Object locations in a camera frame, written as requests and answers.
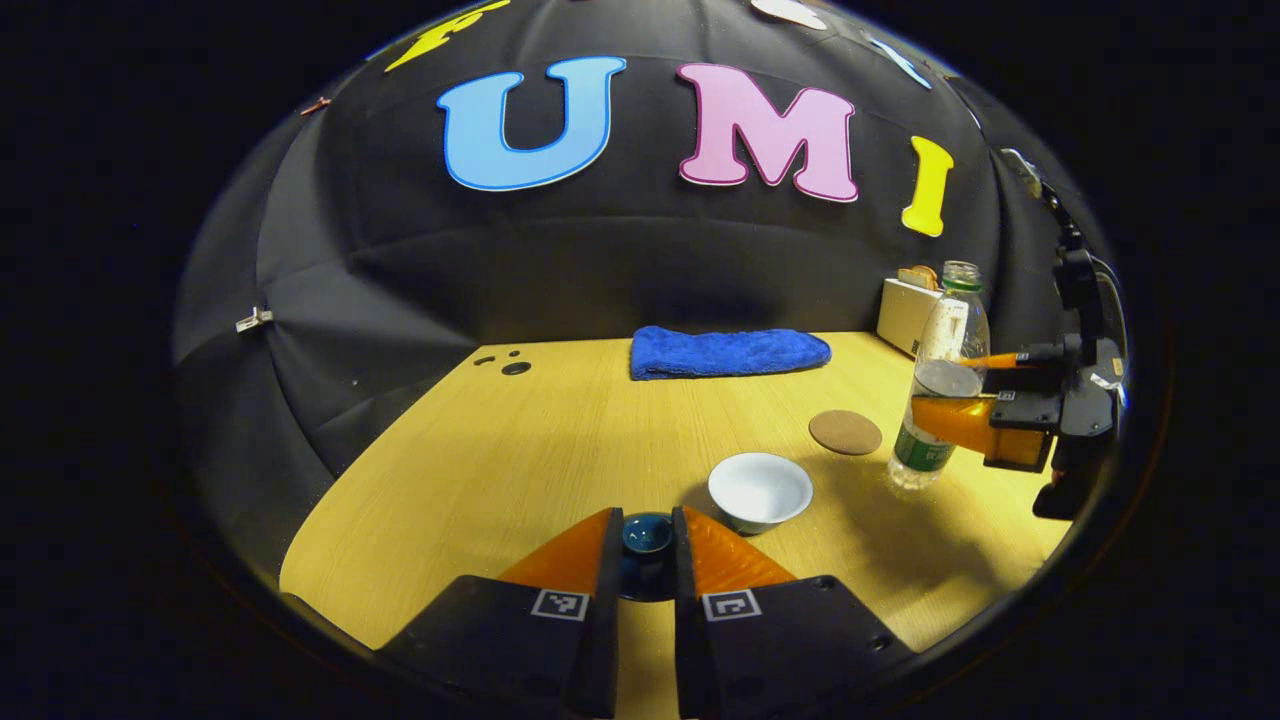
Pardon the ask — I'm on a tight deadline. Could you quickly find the blue towel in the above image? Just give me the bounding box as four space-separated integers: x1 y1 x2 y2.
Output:
630 325 833 382

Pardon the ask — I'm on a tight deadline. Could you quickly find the white toaster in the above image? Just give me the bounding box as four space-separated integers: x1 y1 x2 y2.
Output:
876 277 946 359

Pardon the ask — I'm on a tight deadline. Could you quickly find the black backdrop cloth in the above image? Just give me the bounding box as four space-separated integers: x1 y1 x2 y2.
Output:
172 0 1116 591

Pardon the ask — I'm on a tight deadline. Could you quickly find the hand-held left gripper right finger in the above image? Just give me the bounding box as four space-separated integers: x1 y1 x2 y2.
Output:
670 505 916 719

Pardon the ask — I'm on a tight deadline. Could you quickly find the brown cork coaster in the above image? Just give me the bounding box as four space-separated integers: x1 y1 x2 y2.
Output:
808 409 884 457

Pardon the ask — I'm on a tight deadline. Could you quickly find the clear plastic water bottle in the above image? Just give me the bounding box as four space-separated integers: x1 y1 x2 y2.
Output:
887 260 993 492

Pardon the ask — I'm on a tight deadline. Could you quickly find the dark teal teacup lid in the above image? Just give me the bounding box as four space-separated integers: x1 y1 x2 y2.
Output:
618 512 676 603

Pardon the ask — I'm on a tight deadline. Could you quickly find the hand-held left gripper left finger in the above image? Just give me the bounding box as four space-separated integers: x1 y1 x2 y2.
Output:
375 507 626 719

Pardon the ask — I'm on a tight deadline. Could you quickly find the white teacup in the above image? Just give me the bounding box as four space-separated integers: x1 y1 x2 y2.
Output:
708 452 815 536

